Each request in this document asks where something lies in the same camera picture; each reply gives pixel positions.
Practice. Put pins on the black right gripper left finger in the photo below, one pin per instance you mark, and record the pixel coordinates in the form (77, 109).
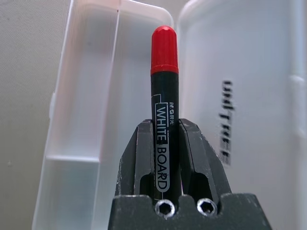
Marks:
(136, 155)

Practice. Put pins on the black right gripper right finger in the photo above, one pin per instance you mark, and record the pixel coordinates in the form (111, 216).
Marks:
(201, 163)

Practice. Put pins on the black whiteboard marker red cap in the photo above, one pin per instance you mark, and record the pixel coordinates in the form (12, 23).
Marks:
(165, 95)

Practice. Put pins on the white Unitree plastic pencil case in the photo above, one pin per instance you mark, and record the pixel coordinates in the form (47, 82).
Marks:
(251, 60)

